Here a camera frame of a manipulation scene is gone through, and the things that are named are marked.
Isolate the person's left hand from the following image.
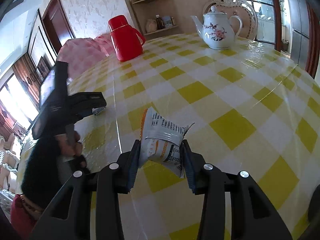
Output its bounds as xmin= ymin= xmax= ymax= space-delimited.
xmin=54 ymin=131 xmax=83 ymax=161

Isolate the yellow white checked tablecloth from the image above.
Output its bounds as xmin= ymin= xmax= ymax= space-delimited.
xmin=68 ymin=34 xmax=319 ymax=239

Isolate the pink checked chair cover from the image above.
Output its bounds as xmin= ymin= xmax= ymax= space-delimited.
xmin=56 ymin=33 xmax=116 ymax=81

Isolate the red brown window curtain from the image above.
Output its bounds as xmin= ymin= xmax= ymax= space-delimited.
xmin=12 ymin=53 xmax=41 ymax=110

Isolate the red thermos jug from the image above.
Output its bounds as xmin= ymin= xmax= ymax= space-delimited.
xmin=108 ymin=15 xmax=146 ymax=62

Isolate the white floral teapot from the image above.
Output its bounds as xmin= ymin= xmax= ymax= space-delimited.
xmin=191 ymin=5 xmax=243 ymax=50

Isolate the orange white snack packet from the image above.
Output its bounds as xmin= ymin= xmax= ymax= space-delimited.
xmin=139 ymin=107 xmax=192 ymax=178

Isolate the small blue white candy packet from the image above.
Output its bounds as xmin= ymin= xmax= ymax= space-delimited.
xmin=92 ymin=107 xmax=106 ymax=115

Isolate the corner wall shelf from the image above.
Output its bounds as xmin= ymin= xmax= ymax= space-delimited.
xmin=130 ymin=0 xmax=182 ymax=40

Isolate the white ornate dining chair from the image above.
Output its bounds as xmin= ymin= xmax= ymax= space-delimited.
xmin=202 ymin=0 xmax=258 ymax=40

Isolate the dark wooden door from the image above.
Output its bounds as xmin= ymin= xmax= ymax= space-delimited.
xmin=42 ymin=0 xmax=75 ymax=54

